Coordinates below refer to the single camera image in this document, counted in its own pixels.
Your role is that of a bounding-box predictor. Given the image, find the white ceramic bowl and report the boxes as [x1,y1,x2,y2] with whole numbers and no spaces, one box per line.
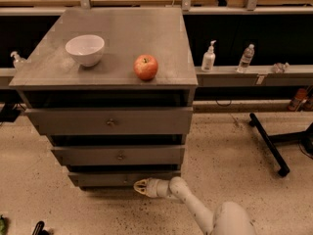
[66,34,105,67]

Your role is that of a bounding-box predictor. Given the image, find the crumpled clear plastic wrap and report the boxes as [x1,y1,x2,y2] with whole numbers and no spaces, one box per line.
[272,63,290,73]

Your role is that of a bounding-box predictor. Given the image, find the black stand base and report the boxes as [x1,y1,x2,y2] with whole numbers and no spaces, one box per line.
[249,113,313,177]

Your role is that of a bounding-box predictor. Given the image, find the grey bottom drawer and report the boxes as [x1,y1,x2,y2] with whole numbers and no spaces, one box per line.
[68,170,180,187]

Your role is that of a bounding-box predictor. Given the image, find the red apple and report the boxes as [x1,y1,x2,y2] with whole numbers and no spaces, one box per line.
[133,54,158,80]

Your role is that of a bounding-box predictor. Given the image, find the clear plastic water bottle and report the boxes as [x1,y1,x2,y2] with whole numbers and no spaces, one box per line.
[237,44,254,72]

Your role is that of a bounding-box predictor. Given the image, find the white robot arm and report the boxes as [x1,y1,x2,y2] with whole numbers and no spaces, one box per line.
[133,176,256,235]

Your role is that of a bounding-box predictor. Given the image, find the grey top drawer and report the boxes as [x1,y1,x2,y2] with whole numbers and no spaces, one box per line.
[25,107,193,135]

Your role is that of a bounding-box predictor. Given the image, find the green object at edge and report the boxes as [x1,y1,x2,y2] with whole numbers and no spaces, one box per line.
[0,215,6,235]

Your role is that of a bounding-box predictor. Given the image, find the black object bottom left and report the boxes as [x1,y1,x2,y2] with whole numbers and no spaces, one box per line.
[31,221,53,235]

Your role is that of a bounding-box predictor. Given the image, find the orange spray can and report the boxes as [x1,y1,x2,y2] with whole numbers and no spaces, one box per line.
[288,88,307,112]

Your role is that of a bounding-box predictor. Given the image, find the white pump lotion bottle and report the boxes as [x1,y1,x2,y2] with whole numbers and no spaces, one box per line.
[201,40,215,71]

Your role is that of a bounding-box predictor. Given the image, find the grey drawer cabinet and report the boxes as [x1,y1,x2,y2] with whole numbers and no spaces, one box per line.
[9,6,199,189]

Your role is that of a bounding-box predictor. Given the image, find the grey middle drawer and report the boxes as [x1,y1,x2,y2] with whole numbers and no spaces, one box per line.
[52,145,185,166]

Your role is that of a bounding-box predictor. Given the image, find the grey drawer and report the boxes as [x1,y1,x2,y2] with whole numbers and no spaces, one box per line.
[25,107,193,135]
[68,170,180,187]
[52,145,185,166]

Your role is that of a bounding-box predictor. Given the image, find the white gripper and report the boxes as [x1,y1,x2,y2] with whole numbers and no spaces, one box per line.
[134,178,171,198]

